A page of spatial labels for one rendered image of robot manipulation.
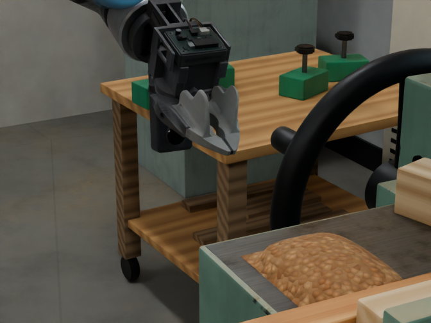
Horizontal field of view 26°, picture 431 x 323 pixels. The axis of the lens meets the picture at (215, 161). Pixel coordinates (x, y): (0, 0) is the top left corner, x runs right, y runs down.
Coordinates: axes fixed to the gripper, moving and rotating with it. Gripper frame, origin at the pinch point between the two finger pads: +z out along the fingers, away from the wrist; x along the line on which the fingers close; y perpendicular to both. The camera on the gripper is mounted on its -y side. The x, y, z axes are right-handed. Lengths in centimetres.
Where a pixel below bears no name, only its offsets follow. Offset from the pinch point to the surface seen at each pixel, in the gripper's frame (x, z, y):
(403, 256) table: -8.1, 35.3, 21.3
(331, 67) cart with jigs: 80, -86, -58
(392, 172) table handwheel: 9.8, 14.4, 6.9
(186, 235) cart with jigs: 43, -76, -96
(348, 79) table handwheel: 4.0, 11.0, 16.3
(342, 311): -19, 43, 28
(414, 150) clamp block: 4.0, 21.5, 16.4
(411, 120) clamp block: 3.9, 20.1, 18.5
